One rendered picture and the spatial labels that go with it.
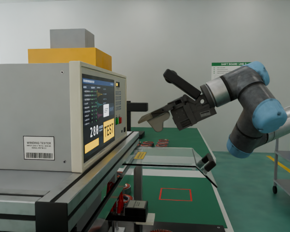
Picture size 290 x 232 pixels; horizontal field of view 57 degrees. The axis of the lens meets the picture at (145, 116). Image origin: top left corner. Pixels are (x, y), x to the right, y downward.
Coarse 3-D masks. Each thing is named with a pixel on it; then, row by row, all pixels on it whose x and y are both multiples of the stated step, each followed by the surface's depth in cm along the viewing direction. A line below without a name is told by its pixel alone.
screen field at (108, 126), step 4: (112, 120) 72; (104, 124) 65; (108, 124) 68; (112, 124) 73; (104, 128) 65; (108, 128) 68; (112, 128) 73; (104, 132) 65; (108, 132) 68; (112, 132) 73; (104, 136) 65; (108, 136) 68; (112, 136) 73; (104, 140) 65
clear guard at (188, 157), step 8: (136, 152) 89; (152, 152) 89; (160, 152) 89; (168, 152) 89; (176, 152) 89; (184, 152) 89; (192, 152) 89; (128, 160) 79; (136, 160) 79; (144, 160) 79; (152, 160) 79; (160, 160) 79; (168, 160) 79; (176, 160) 79; (184, 160) 79; (192, 160) 79; (200, 160) 87; (200, 168) 74; (208, 176) 74; (216, 184) 75
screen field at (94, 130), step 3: (93, 126) 56; (96, 126) 58; (90, 129) 54; (93, 129) 56; (96, 129) 58; (90, 132) 54; (93, 132) 56; (96, 132) 58; (90, 135) 54; (93, 135) 56; (96, 135) 58; (90, 138) 54
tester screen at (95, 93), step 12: (84, 84) 50; (96, 84) 58; (108, 84) 68; (84, 96) 51; (96, 96) 58; (108, 96) 68; (84, 108) 51; (96, 108) 58; (84, 120) 51; (96, 120) 58; (108, 120) 68; (84, 132) 51; (84, 144) 51; (84, 156) 51
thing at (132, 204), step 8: (128, 200) 86; (136, 200) 85; (128, 208) 80; (136, 208) 80; (144, 208) 80; (112, 216) 80; (120, 216) 80; (128, 216) 80; (136, 216) 79; (144, 216) 79; (152, 216) 83; (112, 224) 81; (144, 224) 80; (152, 224) 80
